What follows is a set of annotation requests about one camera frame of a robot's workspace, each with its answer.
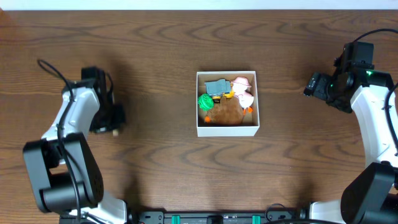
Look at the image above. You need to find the white pink duck toy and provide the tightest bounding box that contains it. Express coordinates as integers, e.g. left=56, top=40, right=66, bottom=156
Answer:
left=231, top=77, right=254, bottom=115

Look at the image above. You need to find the brown plush toy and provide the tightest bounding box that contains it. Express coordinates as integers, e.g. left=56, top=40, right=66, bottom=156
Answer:
left=204, top=97, right=244, bottom=126

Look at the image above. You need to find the green round toy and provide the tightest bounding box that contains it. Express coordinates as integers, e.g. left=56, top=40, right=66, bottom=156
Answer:
left=198, top=93, right=214, bottom=111

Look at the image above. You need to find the yellow grey toy truck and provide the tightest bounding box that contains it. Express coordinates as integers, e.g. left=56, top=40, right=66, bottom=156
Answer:
left=205, top=79, right=234, bottom=103

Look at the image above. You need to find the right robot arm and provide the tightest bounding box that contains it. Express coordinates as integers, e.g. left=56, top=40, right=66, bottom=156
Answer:
left=303, top=59, right=397, bottom=223

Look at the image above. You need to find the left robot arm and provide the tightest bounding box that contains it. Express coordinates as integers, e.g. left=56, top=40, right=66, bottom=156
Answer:
left=23, top=78, right=128, bottom=223

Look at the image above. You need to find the white cardboard box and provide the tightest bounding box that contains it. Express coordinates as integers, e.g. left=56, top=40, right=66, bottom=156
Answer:
left=196, top=71, right=260, bottom=137

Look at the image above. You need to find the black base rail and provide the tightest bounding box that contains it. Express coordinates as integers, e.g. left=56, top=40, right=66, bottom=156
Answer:
left=127, top=208, right=305, bottom=224

